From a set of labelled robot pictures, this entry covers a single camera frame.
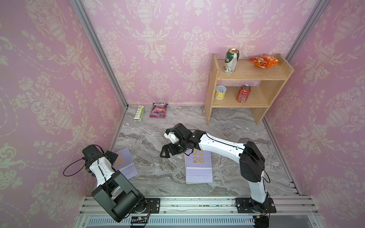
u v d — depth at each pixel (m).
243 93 0.87
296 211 0.75
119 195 0.44
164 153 0.71
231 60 0.71
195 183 0.81
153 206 0.74
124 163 0.90
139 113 1.09
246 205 0.73
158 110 1.13
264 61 0.76
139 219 0.73
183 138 0.65
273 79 0.77
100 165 0.52
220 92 0.92
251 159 0.53
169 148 0.71
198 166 0.81
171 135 0.76
